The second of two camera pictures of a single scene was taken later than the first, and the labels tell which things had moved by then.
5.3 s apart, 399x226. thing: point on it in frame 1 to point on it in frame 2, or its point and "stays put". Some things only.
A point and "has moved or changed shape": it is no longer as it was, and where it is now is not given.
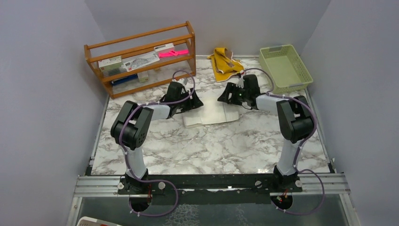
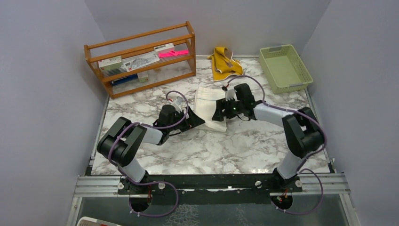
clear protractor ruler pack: [134, 62] stays put
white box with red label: [111, 66] stays put
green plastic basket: [284, 70] stays put
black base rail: [210, 189] stays put
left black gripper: [192, 103] to [193, 121]
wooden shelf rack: [132, 64] stays put
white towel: [212, 111] has moved or changed shape
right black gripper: [231, 88] to [221, 104]
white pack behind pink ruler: [164, 48] stays put
